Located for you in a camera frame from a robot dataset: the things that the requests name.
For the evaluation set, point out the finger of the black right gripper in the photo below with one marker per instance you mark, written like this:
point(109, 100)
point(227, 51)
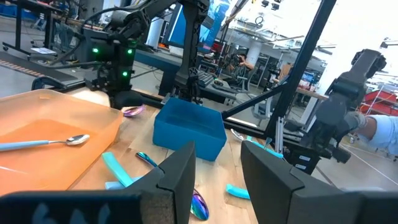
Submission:
point(135, 99)
point(118, 101)

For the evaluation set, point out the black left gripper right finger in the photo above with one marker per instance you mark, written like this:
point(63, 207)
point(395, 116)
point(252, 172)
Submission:
point(280, 193)

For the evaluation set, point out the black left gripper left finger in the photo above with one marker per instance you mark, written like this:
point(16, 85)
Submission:
point(168, 186)

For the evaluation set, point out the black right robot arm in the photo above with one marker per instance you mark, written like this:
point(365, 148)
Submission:
point(191, 46)

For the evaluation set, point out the computer desk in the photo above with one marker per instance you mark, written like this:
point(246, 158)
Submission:
point(155, 62)

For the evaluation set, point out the blue plastic bin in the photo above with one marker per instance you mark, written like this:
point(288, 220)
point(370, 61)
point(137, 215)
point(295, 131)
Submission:
point(186, 133)

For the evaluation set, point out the white cylinder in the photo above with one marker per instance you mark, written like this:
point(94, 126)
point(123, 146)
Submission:
point(154, 31)

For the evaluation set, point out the monitor with blue screen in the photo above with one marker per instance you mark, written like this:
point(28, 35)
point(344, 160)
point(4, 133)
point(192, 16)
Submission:
point(177, 31)

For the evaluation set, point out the white paper sheet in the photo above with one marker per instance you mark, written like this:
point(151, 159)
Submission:
point(43, 51)

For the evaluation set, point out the black floor mat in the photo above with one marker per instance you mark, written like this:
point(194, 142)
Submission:
point(37, 70)

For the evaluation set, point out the black workbench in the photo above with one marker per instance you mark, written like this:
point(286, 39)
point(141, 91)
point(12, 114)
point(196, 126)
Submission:
point(18, 28)

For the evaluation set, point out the rack of red bins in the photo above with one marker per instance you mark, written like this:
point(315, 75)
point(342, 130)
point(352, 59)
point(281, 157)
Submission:
point(382, 99)

